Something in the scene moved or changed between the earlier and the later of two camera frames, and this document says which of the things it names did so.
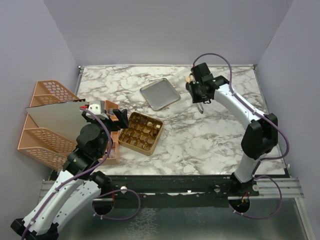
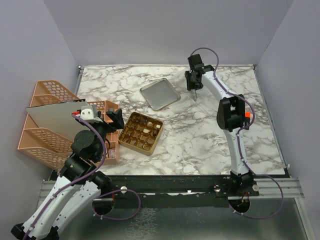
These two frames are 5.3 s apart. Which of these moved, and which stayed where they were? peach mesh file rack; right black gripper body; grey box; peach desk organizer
Moved: right black gripper body
Stayed: grey box; peach mesh file rack; peach desk organizer
